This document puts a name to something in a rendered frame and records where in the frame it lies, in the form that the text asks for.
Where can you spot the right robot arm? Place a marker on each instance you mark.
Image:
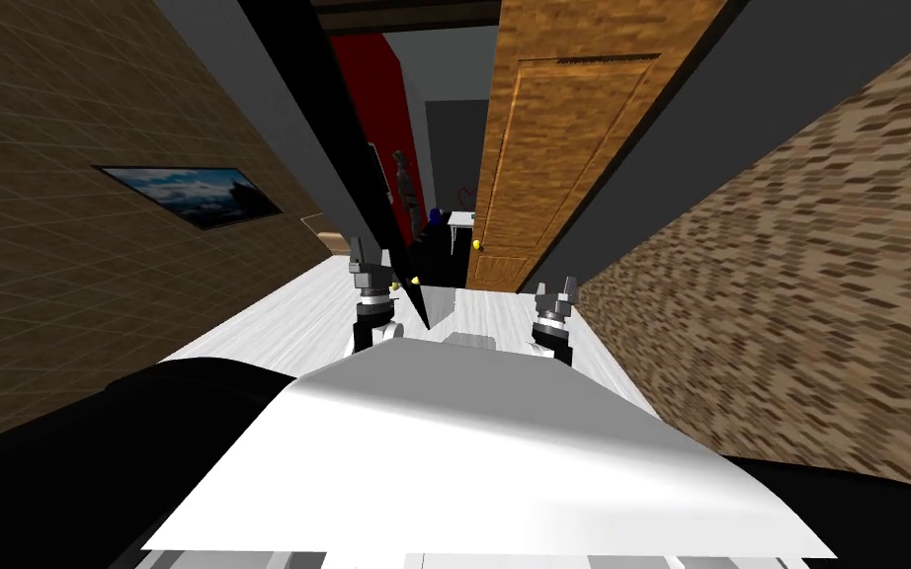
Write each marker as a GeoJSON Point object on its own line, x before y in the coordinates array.
{"type": "Point", "coordinates": [553, 340]}

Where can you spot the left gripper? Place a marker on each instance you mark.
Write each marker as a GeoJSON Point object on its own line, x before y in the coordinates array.
{"type": "Point", "coordinates": [371, 280]}

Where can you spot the small white table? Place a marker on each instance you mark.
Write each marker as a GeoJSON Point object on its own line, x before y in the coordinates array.
{"type": "Point", "coordinates": [462, 219]}

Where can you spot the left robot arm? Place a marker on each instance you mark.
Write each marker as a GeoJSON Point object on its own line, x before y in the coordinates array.
{"type": "Point", "coordinates": [68, 474]}

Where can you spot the black door leaf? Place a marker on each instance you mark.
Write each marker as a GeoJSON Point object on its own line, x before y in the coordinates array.
{"type": "Point", "coordinates": [329, 118]}

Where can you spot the brown wooden door leaf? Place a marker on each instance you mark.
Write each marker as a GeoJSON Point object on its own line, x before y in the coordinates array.
{"type": "Point", "coordinates": [574, 142]}

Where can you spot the framed landscape wall picture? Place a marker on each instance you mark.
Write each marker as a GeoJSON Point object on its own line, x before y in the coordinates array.
{"type": "Point", "coordinates": [195, 194]}

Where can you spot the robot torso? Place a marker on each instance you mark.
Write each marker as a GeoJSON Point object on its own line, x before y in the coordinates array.
{"type": "Point", "coordinates": [455, 458]}

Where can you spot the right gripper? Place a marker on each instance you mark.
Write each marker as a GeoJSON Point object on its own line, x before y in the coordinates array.
{"type": "Point", "coordinates": [553, 307]}

